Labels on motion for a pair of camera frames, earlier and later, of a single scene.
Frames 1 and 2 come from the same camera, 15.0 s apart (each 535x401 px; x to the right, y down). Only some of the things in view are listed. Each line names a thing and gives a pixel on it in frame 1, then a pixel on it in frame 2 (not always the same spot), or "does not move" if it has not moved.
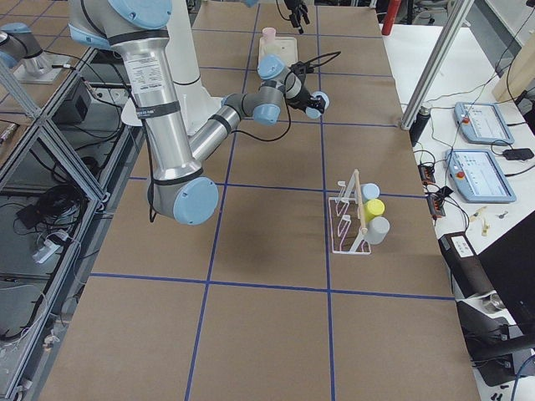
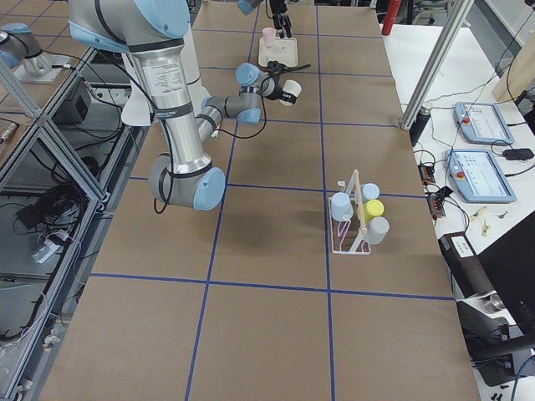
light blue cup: [314, 113] → [341, 206]
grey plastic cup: [378, 229] does not move
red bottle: [391, 16] does not move
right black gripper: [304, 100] → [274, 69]
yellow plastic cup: [372, 208] does not move
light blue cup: [369, 191] does not move
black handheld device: [518, 154] does not move
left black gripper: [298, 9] → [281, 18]
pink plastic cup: [269, 33] does not move
